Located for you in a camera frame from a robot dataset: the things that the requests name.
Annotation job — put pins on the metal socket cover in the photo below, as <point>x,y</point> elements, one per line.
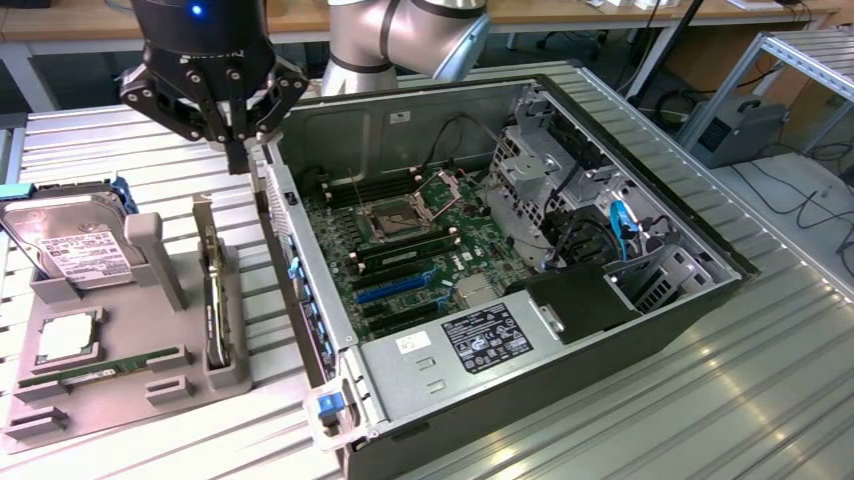
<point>421,202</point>

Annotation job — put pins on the blue plastic disk carrier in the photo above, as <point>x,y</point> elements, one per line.
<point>123,195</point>

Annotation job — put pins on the open black PC case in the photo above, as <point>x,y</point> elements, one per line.
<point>321,140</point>

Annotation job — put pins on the blue expansion slot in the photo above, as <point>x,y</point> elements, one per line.
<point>394,291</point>

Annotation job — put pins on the green RAM stick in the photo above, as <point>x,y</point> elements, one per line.
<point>100,371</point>

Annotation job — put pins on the long black expansion slot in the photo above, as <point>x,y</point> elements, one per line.
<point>401,310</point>
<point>407,322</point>
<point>390,279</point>

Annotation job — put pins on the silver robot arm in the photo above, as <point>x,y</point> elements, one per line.
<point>374,30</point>

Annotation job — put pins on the small silver chipset heatsink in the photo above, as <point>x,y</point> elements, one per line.
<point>475,291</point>

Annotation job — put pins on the perforated silver disk bay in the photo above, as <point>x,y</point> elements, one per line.
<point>657,290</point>

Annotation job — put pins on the black RAM slot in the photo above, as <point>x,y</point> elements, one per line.
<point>374,192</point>
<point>401,239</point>
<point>367,181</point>

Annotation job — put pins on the RAM stick with white label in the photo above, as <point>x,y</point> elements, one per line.
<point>407,256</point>

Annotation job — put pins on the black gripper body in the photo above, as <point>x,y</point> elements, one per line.
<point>200,40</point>

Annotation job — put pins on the silver hard disk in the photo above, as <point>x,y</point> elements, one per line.
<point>74,245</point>

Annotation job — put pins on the wooden desk white frame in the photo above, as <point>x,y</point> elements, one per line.
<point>67,25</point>
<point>567,12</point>

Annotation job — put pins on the silver power supply unit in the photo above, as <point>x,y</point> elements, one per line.
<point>414,370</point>

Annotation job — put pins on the black office chair base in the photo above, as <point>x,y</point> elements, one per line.
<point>554,37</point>

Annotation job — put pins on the graphics card with metal bracket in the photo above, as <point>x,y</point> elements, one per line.
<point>216,310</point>

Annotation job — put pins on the black plastic fan shroud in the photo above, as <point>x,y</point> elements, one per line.
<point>574,305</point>

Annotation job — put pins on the aluminium profile frame table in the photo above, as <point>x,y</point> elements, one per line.
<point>801,55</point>

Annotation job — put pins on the green motherboard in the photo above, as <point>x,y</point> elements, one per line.
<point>467,235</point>

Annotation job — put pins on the grey plastic parts rack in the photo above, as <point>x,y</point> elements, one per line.
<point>134,320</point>

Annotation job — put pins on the thin metal locking lever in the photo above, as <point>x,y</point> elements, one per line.
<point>358,192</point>

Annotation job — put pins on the silver metal disk bay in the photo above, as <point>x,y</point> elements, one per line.
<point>527,165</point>

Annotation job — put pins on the CPU socket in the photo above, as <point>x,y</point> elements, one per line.
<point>390,220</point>

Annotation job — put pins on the silver CPU chip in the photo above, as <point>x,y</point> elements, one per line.
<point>67,337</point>

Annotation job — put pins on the blue case latch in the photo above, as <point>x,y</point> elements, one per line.
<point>330,405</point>

